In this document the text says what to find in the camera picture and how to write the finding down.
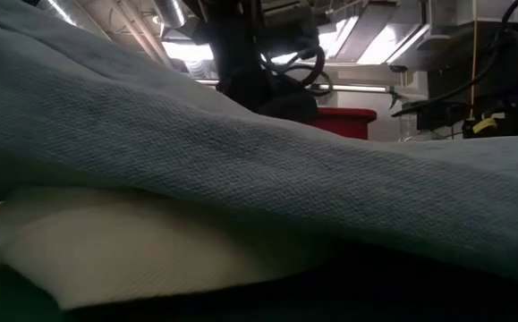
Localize white printed tote bag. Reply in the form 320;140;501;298
0;185;331;312

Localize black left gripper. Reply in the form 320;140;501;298
216;26;318;125

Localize silver corrugated air duct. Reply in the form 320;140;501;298
37;0;112;41

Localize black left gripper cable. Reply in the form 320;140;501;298
260;44;335;98

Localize red plastic laundry basket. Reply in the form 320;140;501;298
310;106;378;141

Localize round silver pipe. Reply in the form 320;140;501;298
153;0;189;29

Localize long ceiling light rail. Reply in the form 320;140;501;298
193;78;390;94

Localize light blue denim jeans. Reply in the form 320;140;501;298
0;0;518;287

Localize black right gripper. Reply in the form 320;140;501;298
462;102;518;140

